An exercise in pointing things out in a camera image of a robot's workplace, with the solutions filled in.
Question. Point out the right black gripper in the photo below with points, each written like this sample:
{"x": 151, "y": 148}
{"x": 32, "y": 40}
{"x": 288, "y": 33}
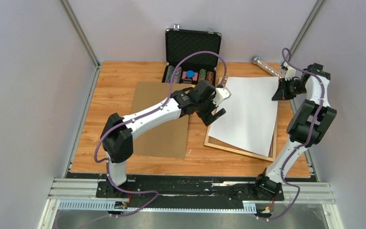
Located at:
{"x": 282, "y": 93}

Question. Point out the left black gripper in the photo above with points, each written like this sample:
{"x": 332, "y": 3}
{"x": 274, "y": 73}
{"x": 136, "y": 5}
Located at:
{"x": 208, "y": 118}

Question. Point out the red forest photo print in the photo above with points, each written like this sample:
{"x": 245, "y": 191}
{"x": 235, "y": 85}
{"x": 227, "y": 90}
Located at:
{"x": 246, "y": 113}

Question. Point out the brown cardboard backing board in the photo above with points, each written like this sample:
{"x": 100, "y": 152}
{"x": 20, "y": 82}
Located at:
{"x": 166, "y": 140}

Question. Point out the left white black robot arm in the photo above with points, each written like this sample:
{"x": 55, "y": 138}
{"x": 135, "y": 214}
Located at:
{"x": 116, "y": 142}

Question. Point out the silver glitter tube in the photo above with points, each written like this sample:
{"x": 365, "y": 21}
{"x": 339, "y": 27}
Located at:
{"x": 266, "y": 67}

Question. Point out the blue round chip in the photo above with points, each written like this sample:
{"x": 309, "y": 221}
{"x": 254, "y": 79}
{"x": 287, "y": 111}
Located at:
{"x": 190, "y": 74}

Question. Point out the black poker chip case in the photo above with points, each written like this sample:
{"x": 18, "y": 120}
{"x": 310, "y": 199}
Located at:
{"x": 181, "y": 43}

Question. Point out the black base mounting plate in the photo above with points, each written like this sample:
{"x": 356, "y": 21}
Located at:
{"x": 175, "y": 192}

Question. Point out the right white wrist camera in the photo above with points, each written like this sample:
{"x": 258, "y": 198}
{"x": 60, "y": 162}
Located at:
{"x": 288, "y": 72}

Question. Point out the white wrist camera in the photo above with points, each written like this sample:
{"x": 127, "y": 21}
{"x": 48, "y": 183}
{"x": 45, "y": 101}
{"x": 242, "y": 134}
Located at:
{"x": 221, "y": 94}
{"x": 288, "y": 72}

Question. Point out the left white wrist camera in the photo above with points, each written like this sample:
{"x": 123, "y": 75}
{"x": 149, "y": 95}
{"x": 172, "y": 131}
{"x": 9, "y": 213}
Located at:
{"x": 221, "y": 94}

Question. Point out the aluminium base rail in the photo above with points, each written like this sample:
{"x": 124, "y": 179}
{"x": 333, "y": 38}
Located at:
{"x": 78, "y": 194}

